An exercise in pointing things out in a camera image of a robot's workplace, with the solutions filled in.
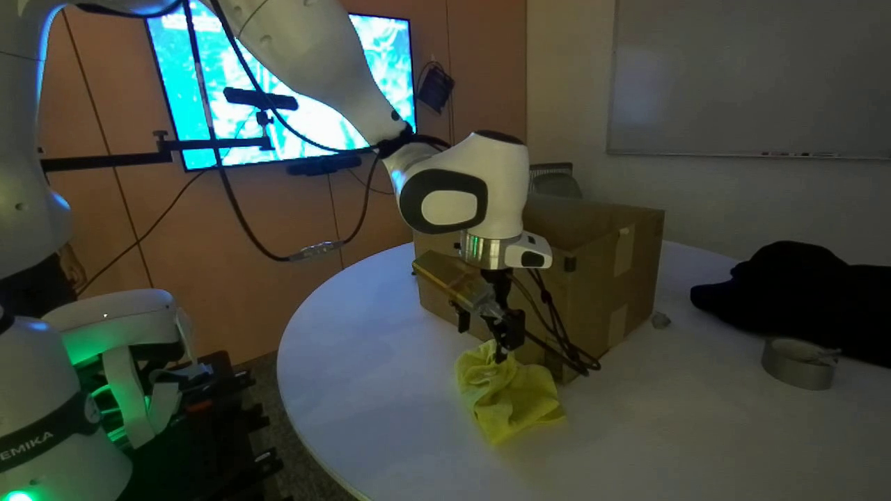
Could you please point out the open cardboard box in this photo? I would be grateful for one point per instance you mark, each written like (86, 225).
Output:
(602, 280)

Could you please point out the whiteboard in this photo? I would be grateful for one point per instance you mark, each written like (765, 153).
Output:
(753, 72)

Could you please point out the black stereo camera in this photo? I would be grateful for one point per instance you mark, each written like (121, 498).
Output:
(260, 97)

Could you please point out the yellow cloth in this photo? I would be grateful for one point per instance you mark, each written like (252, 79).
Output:
(509, 399)

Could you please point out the wall monitor screen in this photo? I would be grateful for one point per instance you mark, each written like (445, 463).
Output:
(196, 92)

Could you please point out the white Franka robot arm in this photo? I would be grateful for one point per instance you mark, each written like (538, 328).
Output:
(316, 45)

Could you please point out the black jacket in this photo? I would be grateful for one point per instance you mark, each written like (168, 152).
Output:
(807, 295)

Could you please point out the gray tape roll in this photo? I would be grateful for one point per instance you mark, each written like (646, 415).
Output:
(800, 362)

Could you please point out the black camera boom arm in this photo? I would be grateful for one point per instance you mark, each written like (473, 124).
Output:
(100, 160)

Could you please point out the black bar under monitor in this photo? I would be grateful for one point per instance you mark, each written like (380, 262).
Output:
(324, 164)

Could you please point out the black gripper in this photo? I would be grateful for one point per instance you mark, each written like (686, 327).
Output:
(502, 295)

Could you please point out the black wall device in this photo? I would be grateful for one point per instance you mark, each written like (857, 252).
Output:
(434, 86)

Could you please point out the small gray table item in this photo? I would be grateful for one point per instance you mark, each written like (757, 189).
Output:
(660, 320)

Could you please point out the gray chair back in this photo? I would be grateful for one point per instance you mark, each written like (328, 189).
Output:
(556, 182)

